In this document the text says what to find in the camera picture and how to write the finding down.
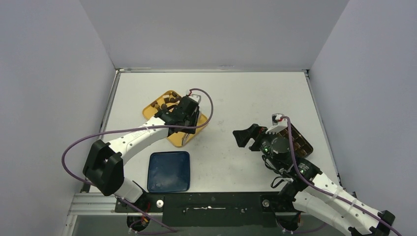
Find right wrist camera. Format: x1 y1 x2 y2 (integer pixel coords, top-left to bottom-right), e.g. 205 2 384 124
266 113 288 134

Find blue box lid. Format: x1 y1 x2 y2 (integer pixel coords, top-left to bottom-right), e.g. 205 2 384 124
147 151 191 193

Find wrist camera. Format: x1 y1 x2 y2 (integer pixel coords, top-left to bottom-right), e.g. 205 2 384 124
186 90 202 104
266 113 288 134

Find purple cable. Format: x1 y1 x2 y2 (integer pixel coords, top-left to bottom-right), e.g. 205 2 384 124
61 88 214 235
277 116 403 236

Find yellow tray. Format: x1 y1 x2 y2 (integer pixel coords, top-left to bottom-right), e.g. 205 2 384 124
142 90 206 148

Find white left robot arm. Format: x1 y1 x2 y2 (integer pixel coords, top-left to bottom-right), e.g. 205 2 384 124
83 96 200 211

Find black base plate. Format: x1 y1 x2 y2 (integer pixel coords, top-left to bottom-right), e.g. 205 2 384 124
134 192 299 228

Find blue chocolate box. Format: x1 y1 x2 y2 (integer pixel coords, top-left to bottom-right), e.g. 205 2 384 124
278 124 313 162

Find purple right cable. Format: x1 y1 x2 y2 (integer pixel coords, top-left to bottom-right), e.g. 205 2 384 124
277 116 403 236

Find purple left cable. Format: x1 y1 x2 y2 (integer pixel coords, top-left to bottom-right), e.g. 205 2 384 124
61 88 214 235

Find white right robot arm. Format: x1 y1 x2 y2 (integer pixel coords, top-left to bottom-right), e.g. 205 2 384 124
233 124 395 236

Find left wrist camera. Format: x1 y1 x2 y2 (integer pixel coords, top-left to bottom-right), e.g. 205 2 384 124
186 90 202 104

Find aluminium frame rail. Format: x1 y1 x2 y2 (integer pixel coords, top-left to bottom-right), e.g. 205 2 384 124
68 193 164 216

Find metal tweezers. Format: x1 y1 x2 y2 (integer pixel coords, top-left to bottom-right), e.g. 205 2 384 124
181 133 192 146

